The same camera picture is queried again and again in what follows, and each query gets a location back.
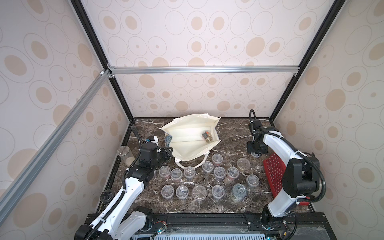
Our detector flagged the wide amber seed jar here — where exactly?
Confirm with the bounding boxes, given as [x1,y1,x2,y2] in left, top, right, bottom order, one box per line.
[237,158,251,172]

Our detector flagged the cream canvas starry night bag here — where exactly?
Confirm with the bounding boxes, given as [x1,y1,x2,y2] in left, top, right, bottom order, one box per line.
[160,113,221,169]

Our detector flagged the clear seed jar row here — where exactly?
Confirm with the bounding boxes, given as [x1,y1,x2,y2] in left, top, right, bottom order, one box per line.
[212,154,224,167]

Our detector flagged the orange seed jar clear lid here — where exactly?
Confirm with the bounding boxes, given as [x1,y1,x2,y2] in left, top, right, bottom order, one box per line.
[202,161,215,174]

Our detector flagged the red black label jar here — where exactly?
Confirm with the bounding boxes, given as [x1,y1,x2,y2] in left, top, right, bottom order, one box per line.
[202,131,214,143]

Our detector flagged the large clear seed jar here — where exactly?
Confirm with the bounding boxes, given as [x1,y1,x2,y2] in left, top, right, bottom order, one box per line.
[230,184,247,203]

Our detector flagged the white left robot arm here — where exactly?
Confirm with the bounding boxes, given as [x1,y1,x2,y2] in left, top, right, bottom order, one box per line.
[74,126,173,240]

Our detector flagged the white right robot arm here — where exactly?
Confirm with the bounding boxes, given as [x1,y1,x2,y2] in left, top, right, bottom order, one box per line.
[247,110,327,222]

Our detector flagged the red and steel toaster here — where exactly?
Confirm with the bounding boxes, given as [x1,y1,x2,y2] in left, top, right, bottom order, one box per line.
[263,153,321,199]

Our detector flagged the silver aluminium crossbar back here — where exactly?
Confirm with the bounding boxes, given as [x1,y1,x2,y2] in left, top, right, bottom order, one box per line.
[110,66,300,75]

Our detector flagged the silver aluminium bar left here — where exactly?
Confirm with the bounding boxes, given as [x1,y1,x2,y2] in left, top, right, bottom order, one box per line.
[1,69,111,224]

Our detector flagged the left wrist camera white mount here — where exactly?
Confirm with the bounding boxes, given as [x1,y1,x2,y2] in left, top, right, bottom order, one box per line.
[146,136,159,146]

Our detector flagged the clear plastic jar by wall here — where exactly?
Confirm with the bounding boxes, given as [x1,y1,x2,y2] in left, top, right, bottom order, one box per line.
[118,146,136,167]

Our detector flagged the black corner frame post right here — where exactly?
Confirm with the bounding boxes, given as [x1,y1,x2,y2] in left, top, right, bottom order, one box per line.
[269,0,347,126]

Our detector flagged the black corner frame post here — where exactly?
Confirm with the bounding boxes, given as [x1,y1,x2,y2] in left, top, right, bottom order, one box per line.
[269,0,347,126]
[70,0,135,122]

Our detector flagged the black lid jar by wall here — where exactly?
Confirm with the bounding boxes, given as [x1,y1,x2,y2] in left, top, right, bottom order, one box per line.
[100,190,115,205]

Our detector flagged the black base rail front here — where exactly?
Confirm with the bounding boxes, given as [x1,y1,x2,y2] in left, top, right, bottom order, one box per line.
[86,212,338,240]

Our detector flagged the black corner frame post left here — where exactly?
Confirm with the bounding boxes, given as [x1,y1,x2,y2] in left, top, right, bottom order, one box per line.
[70,0,135,122]

